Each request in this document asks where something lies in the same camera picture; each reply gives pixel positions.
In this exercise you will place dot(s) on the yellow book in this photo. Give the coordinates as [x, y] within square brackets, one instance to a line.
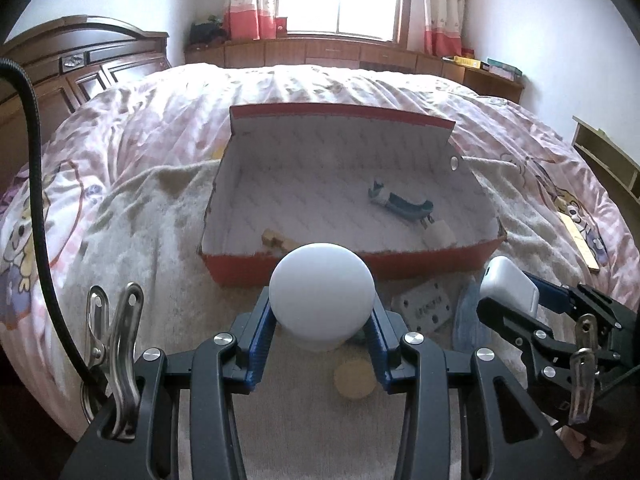
[462, 60]

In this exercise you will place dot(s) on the white jar with lid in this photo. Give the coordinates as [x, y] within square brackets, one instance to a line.
[322, 290]

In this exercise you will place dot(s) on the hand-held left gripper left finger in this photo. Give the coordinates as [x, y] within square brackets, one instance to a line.
[255, 340]

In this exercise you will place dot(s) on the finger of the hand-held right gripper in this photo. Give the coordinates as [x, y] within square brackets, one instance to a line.
[555, 297]
[510, 325]

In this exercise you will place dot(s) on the pink floral curtain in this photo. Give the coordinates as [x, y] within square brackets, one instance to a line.
[250, 5]
[445, 10]

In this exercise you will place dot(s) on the small wooden block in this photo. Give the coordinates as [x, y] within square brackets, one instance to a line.
[272, 237]

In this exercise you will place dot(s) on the round beige disc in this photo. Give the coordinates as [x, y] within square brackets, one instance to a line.
[354, 380]

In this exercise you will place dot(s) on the white earbuds case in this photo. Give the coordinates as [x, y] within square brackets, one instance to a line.
[507, 282]

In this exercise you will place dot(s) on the white terry towel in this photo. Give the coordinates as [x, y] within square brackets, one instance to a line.
[150, 220]

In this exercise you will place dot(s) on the light wooden shelf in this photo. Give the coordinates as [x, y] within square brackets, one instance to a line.
[610, 150]

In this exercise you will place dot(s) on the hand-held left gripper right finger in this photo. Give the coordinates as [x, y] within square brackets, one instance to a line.
[381, 345]

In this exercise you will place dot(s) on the wooden window cabinet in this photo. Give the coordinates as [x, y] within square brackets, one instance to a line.
[325, 52]

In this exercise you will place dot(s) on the blue correction tape dispenser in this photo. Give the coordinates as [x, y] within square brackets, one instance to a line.
[465, 310]

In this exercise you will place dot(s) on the pink printed quilt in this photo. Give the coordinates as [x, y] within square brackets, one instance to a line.
[300, 85]

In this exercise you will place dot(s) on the red cardboard box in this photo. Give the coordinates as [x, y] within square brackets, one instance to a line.
[350, 170]

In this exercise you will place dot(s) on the wooden ruler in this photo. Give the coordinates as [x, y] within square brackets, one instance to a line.
[582, 245]

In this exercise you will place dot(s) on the dark bag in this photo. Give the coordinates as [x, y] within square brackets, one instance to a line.
[207, 32]

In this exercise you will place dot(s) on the small wooden box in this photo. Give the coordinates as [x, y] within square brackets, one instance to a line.
[283, 26]

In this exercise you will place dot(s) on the grey perforated block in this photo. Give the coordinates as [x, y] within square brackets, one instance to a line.
[425, 305]

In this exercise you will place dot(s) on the dark wooden headboard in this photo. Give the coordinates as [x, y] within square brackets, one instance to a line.
[75, 75]

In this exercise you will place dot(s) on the white charger plug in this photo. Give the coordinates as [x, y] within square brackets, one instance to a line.
[439, 234]

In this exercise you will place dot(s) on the light blue plastic tool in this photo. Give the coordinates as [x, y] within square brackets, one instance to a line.
[405, 206]

